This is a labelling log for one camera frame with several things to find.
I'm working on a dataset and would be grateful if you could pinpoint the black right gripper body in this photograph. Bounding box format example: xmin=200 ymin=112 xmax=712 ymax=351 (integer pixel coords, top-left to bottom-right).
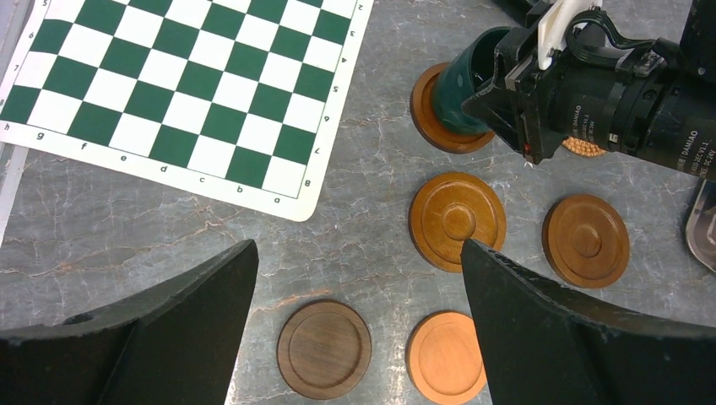
xmin=461 ymin=1 xmax=565 ymax=165

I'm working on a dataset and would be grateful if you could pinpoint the dark green mug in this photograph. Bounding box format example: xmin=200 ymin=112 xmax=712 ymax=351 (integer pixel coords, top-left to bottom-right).
xmin=431 ymin=27 xmax=511 ymax=136

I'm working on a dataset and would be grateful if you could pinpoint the woven rattan coaster far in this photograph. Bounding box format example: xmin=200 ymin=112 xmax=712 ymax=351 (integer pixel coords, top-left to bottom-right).
xmin=562 ymin=137 xmax=606 ymax=158

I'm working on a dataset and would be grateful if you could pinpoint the light brown grooved coaster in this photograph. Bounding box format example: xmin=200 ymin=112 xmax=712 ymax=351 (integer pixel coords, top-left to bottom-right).
xmin=408 ymin=172 xmax=507 ymax=273

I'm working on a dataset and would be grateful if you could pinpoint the brown grooved wooden coaster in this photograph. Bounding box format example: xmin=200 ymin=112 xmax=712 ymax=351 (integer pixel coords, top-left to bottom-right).
xmin=410 ymin=62 xmax=495 ymax=154

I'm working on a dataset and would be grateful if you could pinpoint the light orange wooden coaster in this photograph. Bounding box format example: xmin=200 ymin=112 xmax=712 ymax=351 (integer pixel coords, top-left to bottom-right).
xmin=406 ymin=310 xmax=487 ymax=404

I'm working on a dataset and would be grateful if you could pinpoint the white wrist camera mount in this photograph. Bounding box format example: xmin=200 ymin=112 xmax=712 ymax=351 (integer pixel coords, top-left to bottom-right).
xmin=537 ymin=0 xmax=603 ymax=65

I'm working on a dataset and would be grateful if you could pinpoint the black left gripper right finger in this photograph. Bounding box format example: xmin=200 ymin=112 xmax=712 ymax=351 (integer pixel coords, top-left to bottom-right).
xmin=461 ymin=240 xmax=715 ymax=404

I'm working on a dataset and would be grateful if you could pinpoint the metal serving tray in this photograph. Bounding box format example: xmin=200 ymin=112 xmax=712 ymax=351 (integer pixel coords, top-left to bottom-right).
xmin=685 ymin=180 xmax=715 ymax=272

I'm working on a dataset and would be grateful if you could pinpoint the green white chessboard mat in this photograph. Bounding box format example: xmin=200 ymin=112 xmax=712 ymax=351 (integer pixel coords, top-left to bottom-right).
xmin=1 ymin=0 xmax=372 ymax=222

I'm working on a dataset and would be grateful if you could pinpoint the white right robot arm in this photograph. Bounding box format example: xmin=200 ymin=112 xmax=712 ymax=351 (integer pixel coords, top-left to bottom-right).
xmin=462 ymin=1 xmax=715 ymax=181

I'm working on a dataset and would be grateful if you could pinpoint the dark walnut wooden coaster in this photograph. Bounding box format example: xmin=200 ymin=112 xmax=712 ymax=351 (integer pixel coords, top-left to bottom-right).
xmin=276 ymin=300 xmax=372 ymax=400

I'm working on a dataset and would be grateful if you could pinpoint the reddish brown grooved coaster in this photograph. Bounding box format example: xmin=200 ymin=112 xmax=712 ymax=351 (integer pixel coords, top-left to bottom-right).
xmin=542 ymin=194 xmax=631 ymax=289

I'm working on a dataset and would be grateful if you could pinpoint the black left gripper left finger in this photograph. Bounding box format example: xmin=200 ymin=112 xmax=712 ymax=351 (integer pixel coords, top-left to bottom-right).
xmin=1 ymin=240 xmax=259 ymax=404

